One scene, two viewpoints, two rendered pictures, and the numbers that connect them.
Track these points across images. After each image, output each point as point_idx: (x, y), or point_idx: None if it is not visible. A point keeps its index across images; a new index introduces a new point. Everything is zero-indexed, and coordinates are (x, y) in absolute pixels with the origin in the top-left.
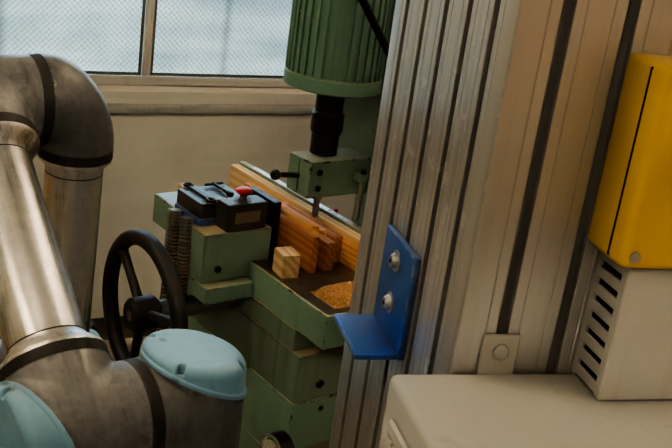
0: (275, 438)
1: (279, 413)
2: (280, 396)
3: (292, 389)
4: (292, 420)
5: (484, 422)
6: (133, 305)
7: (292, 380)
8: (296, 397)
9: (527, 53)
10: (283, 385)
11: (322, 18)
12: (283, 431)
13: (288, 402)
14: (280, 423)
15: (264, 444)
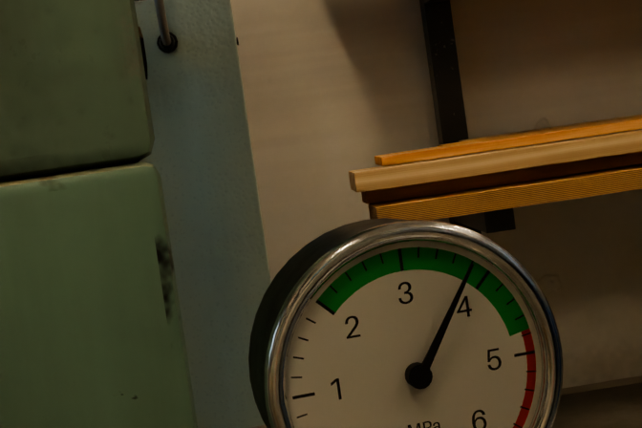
0: (427, 220)
1: (40, 323)
2: (6, 196)
3: (114, 55)
4: (175, 279)
5: None
6: None
7: None
8: (149, 104)
9: None
10: (10, 95)
11: None
12: (340, 227)
13: (103, 177)
14: (76, 383)
15: (310, 382)
